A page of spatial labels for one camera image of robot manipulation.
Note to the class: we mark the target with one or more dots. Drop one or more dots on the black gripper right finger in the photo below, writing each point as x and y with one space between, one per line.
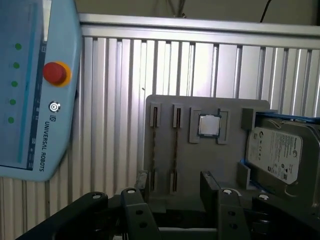
232 217

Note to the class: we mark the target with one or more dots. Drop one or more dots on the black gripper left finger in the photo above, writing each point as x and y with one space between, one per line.
135 215

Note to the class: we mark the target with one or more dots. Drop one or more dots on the grey parts rack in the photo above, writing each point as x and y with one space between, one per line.
220 160

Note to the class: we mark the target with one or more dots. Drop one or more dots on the hard disk in blue carrier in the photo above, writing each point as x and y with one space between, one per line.
275 150

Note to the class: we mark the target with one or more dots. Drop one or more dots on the silver CPU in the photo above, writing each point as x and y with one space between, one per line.
209 125

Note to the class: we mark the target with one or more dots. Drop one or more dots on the pale blue teach pendant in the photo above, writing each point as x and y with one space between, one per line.
60 125

